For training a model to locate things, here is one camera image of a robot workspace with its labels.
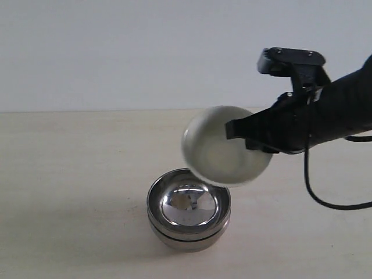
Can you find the plain stainless steel bowl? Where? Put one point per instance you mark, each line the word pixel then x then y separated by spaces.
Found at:
pixel 190 246

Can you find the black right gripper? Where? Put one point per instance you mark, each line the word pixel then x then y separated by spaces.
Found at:
pixel 280 128

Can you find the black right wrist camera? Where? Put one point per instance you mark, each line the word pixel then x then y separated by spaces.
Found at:
pixel 303 67

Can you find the cream ceramic bowl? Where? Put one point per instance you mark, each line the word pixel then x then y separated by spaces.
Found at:
pixel 215 159

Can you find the dimpled stainless steel bowl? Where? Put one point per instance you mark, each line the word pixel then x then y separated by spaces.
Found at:
pixel 181 206

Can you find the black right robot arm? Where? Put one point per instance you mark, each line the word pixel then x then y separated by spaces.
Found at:
pixel 337 110

